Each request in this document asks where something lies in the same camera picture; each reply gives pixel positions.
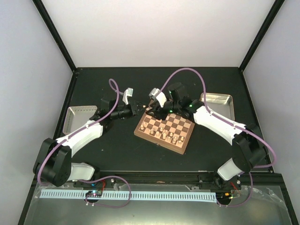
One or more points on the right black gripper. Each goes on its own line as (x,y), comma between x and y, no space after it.
(158,110)

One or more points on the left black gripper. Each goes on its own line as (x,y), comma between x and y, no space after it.
(133,104)

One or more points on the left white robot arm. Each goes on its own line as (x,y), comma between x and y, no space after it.
(54,163)

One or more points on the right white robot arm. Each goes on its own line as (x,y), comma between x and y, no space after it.
(247,147)

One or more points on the wooden chess board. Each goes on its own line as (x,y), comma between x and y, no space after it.
(172,120)

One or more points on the pink plastic tray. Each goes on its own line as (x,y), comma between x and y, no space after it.
(76,117)

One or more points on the silver metal tin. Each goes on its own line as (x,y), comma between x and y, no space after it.
(221,103)

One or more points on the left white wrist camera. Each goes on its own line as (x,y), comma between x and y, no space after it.
(127,94)

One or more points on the light blue slotted cable duct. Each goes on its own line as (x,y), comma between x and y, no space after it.
(133,195)

